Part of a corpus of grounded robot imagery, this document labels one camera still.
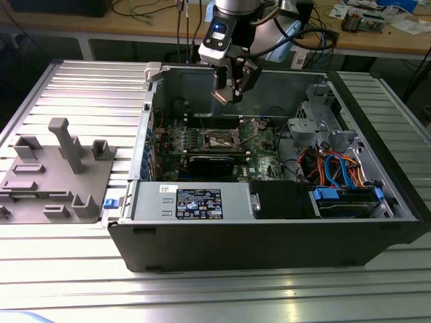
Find silver-topped CPU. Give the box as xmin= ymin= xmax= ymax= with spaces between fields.
xmin=211 ymin=87 xmax=234 ymax=105

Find CPU socket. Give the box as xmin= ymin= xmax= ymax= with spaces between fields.
xmin=201 ymin=127 xmax=244 ymax=151

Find pale blue teach pendant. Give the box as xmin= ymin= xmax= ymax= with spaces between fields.
xmin=267 ymin=18 xmax=303 ymax=64

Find metal disk bay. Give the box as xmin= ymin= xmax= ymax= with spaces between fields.
xmin=288 ymin=83 xmax=363 ymax=159

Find black upright box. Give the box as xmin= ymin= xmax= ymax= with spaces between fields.
xmin=296 ymin=0 xmax=315 ymax=40

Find green motherboard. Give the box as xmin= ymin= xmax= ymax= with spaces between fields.
xmin=153 ymin=116 xmax=289 ymax=182

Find grey plastic latch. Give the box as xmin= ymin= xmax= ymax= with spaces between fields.
xmin=143 ymin=61 xmax=165 ymax=82

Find black graphics card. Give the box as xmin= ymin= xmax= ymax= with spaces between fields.
xmin=187 ymin=154 xmax=236 ymax=178

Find copper heatsink cooler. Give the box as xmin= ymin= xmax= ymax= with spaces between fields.
xmin=341 ymin=9 xmax=364 ymax=34

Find wooden desk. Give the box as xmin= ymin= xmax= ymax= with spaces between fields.
xmin=0 ymin=0 xmax=431 ymax=63

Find green circuit board device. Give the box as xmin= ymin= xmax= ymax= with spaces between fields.
xmin=362 ymin=12 xmax=386 ymax=34

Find silver power supply unit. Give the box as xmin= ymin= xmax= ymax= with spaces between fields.
xmin=129 ymin=181 xmax=254 ymax=222

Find blue box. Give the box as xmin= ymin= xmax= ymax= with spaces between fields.
xmin=376 ymin=0 xmax=420 ymax=8

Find hard disk in blue carrier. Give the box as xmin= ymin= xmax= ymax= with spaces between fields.
xmin=311 ymin=186 xmax=385 ymax=220

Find white papers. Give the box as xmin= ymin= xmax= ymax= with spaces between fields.
xmin=389 ymin=19 xmax=429 ymax=36

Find black PC case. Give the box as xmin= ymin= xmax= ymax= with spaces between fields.
xmin=106 ymin=62 xmax=431 ymax=273

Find black monitor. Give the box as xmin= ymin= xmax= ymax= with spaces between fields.
xmin=6 ymin=0 xmax=109 ymax=18

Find grey parts rack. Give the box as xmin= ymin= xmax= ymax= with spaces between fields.
xmin=0 ymin=117 xmax=119 ymax=225

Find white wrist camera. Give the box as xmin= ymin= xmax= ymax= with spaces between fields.
xmin=197 ymin=15 xmax=237 ymax=67

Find blue wire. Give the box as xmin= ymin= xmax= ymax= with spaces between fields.
xmin=322 ymin=150 xmax=354 ymax=192

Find orange wire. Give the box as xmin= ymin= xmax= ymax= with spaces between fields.
xmin=350 ymin=157 xmax=370 ymax=189

